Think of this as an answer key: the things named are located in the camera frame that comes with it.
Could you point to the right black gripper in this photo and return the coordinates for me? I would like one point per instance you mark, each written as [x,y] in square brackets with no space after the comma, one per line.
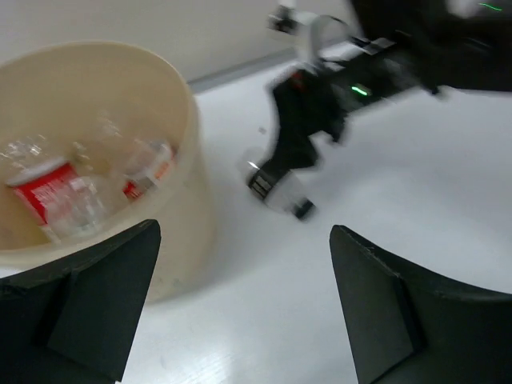
[380,69]

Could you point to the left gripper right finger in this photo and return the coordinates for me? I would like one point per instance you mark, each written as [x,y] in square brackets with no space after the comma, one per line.
[408,324]

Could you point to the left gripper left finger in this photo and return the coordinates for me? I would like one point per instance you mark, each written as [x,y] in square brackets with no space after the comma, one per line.
[73,320]

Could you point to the small bottle black label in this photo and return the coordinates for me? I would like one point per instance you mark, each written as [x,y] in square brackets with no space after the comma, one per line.
[277,188]

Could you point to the large red label bottle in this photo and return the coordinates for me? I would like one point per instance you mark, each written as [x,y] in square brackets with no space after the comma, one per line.
[64,203]

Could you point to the small red label cola bottle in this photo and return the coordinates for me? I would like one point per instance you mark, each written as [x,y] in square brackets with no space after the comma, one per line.
[146,167]

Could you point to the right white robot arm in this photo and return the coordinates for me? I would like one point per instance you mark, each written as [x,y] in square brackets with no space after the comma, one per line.
[465,53]

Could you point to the beige round paper bin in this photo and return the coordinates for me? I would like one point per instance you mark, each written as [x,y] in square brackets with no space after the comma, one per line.
[57,91]

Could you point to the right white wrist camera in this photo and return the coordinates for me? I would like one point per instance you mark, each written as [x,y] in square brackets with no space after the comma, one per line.
[305,29]

